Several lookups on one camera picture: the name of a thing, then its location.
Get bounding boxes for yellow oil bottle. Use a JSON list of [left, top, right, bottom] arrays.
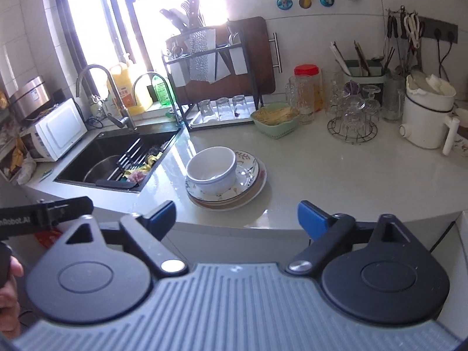
[[108, 62, 152, 112]]

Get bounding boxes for drinking glass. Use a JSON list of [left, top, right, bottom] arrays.
[[197, 99, 214, 123], [232, 95, 251, 117], [216, 97, 233, 121]]

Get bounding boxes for person's left hand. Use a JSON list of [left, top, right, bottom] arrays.
[[0, 257, 24, 340]]

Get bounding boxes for floral rimmed plate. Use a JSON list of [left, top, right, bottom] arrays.
[[186, 150, 260, 202]]

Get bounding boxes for white scissors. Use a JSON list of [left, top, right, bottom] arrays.
[[404, 14, 421, 50]]

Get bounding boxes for black dish rack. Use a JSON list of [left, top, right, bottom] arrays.
[[161, 42, 264, 130]]

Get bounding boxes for glass pot lid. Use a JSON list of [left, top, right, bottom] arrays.
[[407, 74, 457, 97]]

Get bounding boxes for green basket of noodles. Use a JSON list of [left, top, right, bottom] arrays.
[[251, 103, 301, 140]]

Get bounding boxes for knife set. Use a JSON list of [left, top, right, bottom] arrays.
[[159, 0, 205, 35]]

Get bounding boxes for black sink drain rack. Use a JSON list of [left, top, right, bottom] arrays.
[[97, 137, 154, 191]]

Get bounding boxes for green utensil holder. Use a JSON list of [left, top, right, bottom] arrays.
[[344, 60, 386, 106]]

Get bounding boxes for silver rice cooker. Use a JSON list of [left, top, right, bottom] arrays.
[[9, 76, 54, 119]]

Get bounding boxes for red lid jar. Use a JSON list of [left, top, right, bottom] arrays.
[[294, 65, 322, 112]]

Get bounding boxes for textured glass mug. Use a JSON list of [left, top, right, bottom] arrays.
[[286, 76, 316, 125]]

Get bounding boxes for green bottle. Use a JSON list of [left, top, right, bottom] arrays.
[[148, 80, 172, 105]]

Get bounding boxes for wooden cutting board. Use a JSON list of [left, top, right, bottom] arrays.
[[166, 16, 283, 97]]

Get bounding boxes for large white plate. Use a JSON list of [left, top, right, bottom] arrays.
[[187, 170, 268, 211]]

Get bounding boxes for red bag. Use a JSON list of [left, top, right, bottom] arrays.
[[35, 227, 63, 246]]

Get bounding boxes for metal pot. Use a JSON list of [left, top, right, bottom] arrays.
[[83, 155, 121, 183]]

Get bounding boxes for hanging scissors and utensils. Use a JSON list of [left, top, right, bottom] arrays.
[[387, 5, 426, 74]]

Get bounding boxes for grey power strip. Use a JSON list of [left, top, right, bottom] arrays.
[[420, 16, 458, 42]]

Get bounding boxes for white microwave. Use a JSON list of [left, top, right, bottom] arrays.
[[31, 98, 88, 161]]

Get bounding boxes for black sink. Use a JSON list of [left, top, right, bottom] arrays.
[[55, 124, 183, 192]]

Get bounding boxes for yellow cloth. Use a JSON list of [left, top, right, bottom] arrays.
[[124, 154, 161, 183]]

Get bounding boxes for wire glass rack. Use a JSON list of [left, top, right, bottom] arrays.
[[326, 116, 378, 143]]

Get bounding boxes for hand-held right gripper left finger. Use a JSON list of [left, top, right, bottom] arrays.
[[64, 200, 188, 278]]

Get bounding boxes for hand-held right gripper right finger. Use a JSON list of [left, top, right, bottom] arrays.
[[285, 200, 407, 276]]

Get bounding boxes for tall steel faucet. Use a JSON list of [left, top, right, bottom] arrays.
[[76, 64, 137, 130]]

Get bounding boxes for white electric pot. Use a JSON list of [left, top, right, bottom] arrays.
[[399, 74, 460, 156]]

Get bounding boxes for purple tinted glass cup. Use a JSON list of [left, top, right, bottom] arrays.
[[342, 80, 361, 99]]

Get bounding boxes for clear glass cup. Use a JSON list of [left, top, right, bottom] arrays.
[[362, 85, 380, 121], [342, 97, 366, 132]]

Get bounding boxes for floral ceramic bowl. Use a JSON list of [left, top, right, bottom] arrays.
[[451, 132, 468, 156]]

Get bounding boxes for small steel faucet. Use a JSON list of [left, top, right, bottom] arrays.
[[132, 72, 180, 125]]

